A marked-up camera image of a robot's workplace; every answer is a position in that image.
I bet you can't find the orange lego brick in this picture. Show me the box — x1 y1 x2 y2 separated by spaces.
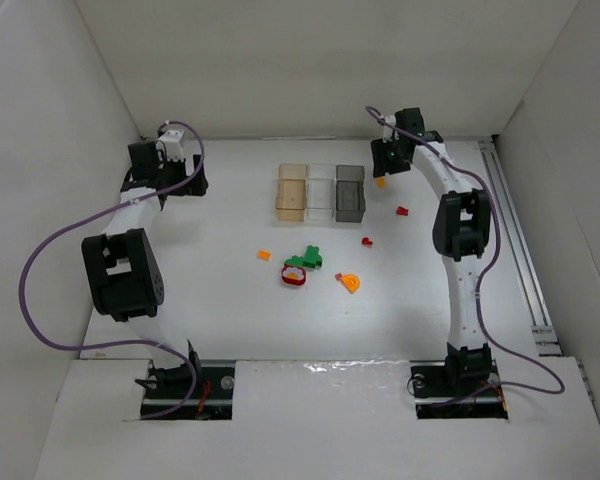
258 250 272 261

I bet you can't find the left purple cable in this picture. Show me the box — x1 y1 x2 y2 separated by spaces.
18 119 207 420

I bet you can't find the red flower lego piece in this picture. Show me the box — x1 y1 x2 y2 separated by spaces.
281 265 307 287

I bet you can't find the purple cable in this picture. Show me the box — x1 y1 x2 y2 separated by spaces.
365 105 566 407
18 119 207 420

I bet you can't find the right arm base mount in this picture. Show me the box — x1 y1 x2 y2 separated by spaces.
407 361 508 420

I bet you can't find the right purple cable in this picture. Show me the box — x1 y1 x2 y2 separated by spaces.
365 105 566 407

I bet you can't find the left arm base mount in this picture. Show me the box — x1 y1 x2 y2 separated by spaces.
135 361 236 421

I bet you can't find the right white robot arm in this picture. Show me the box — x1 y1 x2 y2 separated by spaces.
366 106 492 398

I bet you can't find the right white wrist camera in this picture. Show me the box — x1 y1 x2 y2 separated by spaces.
382 115 399 143

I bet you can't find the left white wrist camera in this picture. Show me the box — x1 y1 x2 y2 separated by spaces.
156 129 186 163

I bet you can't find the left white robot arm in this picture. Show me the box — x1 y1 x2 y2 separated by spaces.
81 134 208 390

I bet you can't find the orange quarter-round lego piece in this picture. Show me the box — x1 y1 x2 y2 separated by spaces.
340 274 361 294

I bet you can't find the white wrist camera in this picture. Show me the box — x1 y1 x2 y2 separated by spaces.
382 115 399 143
156 129 186 163

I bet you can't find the aluminium rail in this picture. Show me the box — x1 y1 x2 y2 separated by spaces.
478 138 563 357

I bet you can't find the grey transparent bin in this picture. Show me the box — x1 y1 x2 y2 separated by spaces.
335 165 366 223

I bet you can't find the clear transparent bin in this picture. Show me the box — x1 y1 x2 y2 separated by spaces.
306 164 336 223

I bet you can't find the amber transparent bin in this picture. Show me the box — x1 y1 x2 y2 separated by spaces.
275 163 308 222

